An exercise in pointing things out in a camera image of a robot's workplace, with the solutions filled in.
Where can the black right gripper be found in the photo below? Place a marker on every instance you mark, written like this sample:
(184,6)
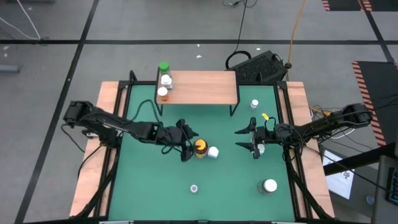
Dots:
(269,134)

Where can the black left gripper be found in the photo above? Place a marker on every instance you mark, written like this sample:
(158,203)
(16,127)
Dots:
(171,135)

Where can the amber bottle yellow cap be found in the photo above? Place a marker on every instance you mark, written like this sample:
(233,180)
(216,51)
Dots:
(200,147)

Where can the white melatonin bottle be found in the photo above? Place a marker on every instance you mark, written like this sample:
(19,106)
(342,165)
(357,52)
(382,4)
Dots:
(261,149)

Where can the white bottle blue label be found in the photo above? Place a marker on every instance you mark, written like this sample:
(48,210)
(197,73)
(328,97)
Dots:
(213,152)
(166,81)

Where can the small white bottle red label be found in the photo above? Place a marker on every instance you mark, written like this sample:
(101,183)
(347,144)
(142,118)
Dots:
(254,103)

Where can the small translucent pill vial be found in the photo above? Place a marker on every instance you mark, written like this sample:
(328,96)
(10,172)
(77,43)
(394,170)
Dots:
(194,188)

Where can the green label jar white lid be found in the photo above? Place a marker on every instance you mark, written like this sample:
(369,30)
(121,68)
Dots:
(269,185)

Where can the orange pill vial white cap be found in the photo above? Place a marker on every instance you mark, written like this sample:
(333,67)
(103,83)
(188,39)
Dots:
(162,91)

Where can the bottle with green cap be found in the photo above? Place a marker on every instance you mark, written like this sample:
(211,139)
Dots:
(164,67)

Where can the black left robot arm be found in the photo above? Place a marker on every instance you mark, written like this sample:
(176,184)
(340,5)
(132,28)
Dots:
(102,121)

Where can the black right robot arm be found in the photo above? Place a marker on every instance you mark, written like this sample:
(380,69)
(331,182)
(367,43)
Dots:
(329,124)

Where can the wooden shelf black metal legs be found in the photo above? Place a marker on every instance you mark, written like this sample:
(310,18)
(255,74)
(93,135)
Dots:
(202,87)

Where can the yellow tag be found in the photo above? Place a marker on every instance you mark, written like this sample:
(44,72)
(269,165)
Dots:
(265,116)

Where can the black perforated computer case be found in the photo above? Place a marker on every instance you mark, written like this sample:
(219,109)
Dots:
(258,67)

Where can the yellow plug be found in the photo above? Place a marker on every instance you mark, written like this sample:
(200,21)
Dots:
(323,112)

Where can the white paper sheet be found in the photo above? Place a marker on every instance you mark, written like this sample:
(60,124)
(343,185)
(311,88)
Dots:
(339,183)

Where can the black beam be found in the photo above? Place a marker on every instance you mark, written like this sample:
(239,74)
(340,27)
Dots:
(357,160)

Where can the black mat hazard stripe edge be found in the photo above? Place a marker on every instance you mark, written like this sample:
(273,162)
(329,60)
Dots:
(345,4)
(379,81)

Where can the black keyboard blue keys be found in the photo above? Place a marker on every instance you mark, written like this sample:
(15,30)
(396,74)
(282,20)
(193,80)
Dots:
(393,186)

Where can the grey floor bar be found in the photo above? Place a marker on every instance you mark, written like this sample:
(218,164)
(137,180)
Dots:
(9,68)

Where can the black metal table frame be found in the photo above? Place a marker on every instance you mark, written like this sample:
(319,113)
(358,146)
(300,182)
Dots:
(281,85)

